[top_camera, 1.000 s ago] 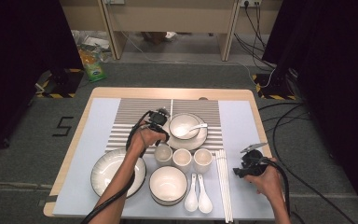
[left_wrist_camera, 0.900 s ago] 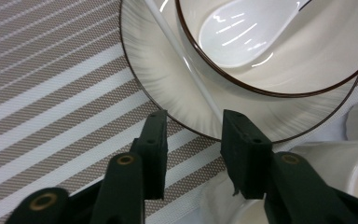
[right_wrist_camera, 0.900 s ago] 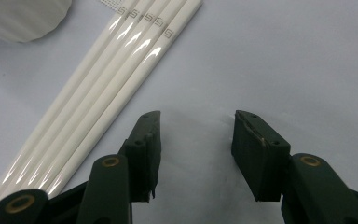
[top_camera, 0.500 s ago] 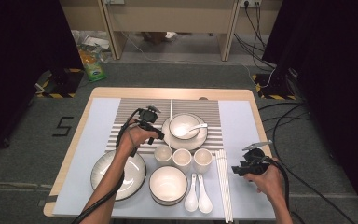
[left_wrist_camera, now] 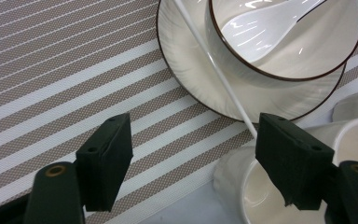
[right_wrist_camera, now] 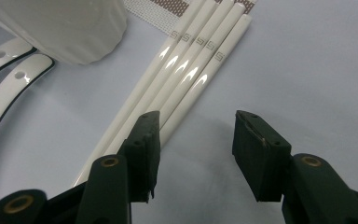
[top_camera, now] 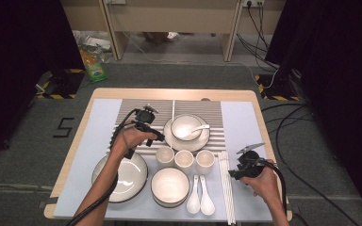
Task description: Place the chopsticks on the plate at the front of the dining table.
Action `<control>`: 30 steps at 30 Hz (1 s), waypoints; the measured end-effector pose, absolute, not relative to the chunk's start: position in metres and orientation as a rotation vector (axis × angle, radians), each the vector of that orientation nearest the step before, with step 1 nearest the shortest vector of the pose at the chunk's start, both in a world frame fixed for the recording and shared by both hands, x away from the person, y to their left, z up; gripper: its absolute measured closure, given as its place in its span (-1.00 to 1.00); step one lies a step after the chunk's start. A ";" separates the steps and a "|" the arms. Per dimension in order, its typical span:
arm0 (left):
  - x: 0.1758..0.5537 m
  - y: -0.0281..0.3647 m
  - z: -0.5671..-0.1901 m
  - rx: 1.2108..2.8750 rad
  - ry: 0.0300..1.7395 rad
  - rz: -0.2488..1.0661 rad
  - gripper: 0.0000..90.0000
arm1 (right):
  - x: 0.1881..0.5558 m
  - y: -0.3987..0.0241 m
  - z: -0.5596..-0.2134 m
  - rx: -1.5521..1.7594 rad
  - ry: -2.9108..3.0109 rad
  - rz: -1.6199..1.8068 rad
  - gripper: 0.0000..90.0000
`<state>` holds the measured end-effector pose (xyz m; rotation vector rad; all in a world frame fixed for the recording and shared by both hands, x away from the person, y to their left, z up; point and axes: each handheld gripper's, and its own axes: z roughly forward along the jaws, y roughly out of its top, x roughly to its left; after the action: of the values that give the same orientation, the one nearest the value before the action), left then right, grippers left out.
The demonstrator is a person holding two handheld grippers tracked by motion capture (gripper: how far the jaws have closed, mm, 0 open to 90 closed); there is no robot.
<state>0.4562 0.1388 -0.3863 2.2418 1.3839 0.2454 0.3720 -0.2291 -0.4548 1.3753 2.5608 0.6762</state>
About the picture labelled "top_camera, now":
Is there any green orange snack bag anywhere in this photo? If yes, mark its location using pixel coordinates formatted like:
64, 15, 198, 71
79, 46, 109, 84

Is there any black floor cable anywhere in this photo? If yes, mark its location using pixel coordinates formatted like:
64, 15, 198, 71
260, 103, 316, 125
274, 105, 362, 226

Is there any person's right hand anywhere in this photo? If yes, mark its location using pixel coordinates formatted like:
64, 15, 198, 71
239, 159, 281, 203

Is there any black curtain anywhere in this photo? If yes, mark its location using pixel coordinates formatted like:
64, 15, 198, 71
265, 0, 362, 220
0, 0, 87, 161

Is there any black hazard-striped stand base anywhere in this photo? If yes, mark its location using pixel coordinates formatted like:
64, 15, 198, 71
35, 67, 87, 101
254, 73, 302, 102

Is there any white dark-rimmed plate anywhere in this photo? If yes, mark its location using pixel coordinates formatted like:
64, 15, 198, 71
90, 152, 149, 204
163, 113, 211, 153

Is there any white dark-rimmed bowl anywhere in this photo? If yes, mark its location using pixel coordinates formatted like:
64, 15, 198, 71
170, 114, 204, 142
150, 167, 191, 204
153, 196, 189, 209

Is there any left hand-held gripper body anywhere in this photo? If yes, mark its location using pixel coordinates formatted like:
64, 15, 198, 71
123, 104, 159, 160

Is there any person's left hand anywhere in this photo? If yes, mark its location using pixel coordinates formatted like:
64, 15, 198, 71
109, 125, 158, 158

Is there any black power cable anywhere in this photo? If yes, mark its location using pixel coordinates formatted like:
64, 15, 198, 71
236, 32, 280, 72
246, 1, 272, 51

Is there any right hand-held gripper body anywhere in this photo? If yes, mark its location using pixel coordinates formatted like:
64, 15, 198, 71
236, 142, 267, 179

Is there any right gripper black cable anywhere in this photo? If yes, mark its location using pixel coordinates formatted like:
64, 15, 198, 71
257, 158, 289, 218

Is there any grey striped placemat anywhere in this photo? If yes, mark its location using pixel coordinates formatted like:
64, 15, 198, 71
107, 98, 227, 157

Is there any pale blue table cover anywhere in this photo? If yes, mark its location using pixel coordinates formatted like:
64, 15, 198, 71
52, 98, 274, 222

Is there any thin white floor cable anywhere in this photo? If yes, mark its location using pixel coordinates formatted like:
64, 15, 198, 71
116, 29, 279, 90

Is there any clear plastic wrapping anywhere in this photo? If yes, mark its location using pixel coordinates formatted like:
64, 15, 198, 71
73, 29, 114, 64

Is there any slim white chopstick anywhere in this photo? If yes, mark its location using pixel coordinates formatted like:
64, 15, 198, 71
170, 99, 176, 150

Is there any brown shoe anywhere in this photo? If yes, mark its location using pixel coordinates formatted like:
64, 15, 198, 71
142, 31, 170, 45

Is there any bundle of white chopsticks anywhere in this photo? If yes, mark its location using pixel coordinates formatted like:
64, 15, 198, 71
217, 150, 237, 226

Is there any small white cup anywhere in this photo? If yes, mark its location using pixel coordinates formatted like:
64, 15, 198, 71
195, 149, 217, 176
173, 149, 195, 176
155, 145, 175, 169

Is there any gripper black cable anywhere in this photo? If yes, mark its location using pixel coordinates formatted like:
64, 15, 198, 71
65, 107, 140, 226
257, 158, 289, 218

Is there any white ceramic spoon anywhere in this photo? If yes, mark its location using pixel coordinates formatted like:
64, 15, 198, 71
199, 175, 217, 217
178, 123, 211, 139
186, 174, 202, 216

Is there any beige wooden desk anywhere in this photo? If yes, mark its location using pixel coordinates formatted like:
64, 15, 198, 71
59, 0, 287, 63

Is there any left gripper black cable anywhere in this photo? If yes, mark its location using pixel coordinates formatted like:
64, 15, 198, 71
65, 107, 140, 226

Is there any white wall socket with plugs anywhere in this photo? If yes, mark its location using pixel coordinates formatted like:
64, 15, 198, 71
240, 0, 266, 8

